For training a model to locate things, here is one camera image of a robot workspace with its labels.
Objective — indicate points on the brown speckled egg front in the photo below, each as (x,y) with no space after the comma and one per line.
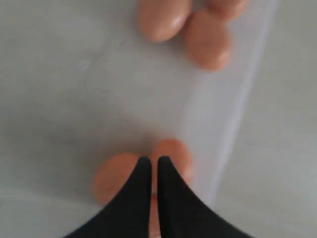
(111,176)

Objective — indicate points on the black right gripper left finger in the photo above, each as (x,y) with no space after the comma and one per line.
(127,214)

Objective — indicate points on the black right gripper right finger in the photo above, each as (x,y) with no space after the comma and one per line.
(182,214)

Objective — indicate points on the clear plastic box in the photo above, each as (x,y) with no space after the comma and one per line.
(79,84)

